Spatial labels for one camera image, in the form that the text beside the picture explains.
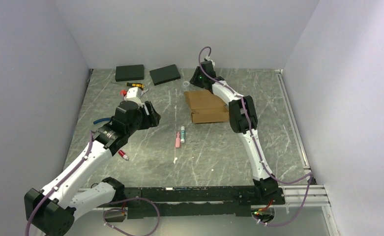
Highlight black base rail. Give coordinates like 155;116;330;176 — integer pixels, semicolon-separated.
91;183;284;219

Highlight aluminium frame rail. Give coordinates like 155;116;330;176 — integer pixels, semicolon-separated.
281;184;330;207

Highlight black foam block right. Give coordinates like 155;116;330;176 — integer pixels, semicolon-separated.
149;64;181;86

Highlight black foam block left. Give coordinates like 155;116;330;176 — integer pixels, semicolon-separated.
115;64;145;82

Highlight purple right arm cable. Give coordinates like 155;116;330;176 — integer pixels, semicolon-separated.
198;46;315;228

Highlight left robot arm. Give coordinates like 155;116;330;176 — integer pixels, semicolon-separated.
24;100;161;236

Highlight blue handled pliers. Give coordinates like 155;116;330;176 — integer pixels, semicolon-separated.
92;118;111;125

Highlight yellow black screwdriver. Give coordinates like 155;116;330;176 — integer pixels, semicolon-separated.
126;82;145;90

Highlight brown cardboard box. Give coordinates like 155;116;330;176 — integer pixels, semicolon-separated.
184;90;229;124

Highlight pink marker pen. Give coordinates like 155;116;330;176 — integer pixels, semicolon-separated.
175;131;181;148

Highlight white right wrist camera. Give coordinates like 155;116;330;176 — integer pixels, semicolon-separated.
204;56;215;67

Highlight red white marker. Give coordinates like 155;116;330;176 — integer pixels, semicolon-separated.
118;150;130;161

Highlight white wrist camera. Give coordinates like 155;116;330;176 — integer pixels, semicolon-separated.
204;56;215;67
120;87;144;107

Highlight green white glue stick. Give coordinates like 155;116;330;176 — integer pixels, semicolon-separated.
180;126;185;143

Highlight black foam block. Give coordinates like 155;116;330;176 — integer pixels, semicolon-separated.
149;64;181;86
115;64;145;82

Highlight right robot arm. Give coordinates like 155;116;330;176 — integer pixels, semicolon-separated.
190;60;279;204

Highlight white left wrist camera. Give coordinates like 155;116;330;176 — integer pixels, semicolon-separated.
120;87;144;107

